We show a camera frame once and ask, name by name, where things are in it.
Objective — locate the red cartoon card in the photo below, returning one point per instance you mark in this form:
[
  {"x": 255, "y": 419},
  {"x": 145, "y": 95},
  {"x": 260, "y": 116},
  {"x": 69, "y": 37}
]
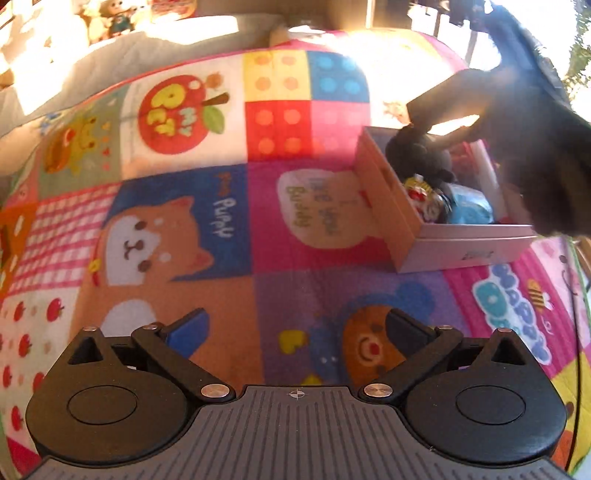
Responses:
[{"x": 172, "y": 9}]

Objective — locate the pink pig toy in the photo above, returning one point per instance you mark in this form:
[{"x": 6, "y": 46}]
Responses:
[{"x": 431, "y": 204}]

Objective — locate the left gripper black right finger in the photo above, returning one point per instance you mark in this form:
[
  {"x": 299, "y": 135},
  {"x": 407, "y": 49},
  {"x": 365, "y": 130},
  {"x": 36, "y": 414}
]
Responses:
[{"x": 407, "y": 334}]

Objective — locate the colourful cartoon play mat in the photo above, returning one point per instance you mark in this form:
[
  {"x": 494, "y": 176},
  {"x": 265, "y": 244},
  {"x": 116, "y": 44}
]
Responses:
[{"x": 228, "y": 183}]

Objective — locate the blue white tissue pack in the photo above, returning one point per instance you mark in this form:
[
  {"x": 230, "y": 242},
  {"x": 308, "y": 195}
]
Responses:
[{"x": 469, "y": 206}]

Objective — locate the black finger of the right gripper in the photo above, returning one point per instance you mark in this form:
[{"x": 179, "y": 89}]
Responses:
[{"x": 466, "y": 93}]

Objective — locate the white red foam stick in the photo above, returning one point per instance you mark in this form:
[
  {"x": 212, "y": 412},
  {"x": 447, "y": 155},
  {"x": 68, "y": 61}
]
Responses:
[{"x": 487, "y": 178}]

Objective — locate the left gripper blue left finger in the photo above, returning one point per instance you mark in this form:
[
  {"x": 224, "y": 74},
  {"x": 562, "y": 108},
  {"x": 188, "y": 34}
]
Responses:
[{"x": 187, "y": 334}]

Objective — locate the black plush cat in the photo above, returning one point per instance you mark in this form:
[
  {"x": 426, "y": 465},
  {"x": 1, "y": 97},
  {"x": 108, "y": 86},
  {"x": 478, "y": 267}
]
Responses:
[{"x": 410, "y": 153}]

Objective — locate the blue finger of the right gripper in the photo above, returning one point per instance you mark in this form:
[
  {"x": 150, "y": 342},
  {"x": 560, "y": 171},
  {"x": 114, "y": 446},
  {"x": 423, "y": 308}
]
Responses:
[{"x": 462, "y": 135}]

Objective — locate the white cardboard box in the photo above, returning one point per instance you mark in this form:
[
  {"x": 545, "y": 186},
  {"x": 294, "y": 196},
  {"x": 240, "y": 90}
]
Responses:
[{"x": 418, "y": 246}]

